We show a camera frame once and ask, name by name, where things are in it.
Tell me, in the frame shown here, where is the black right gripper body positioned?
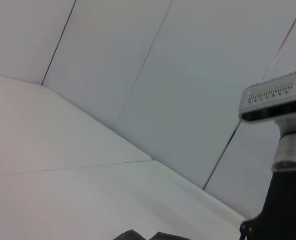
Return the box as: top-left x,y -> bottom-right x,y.
239,167 -> 296,240

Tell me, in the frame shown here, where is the dark green FREE t-shirt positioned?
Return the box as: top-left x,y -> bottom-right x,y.
116,229 -> 191,240

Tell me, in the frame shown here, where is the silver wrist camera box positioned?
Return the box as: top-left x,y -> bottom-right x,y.
238,69 -> 296,123

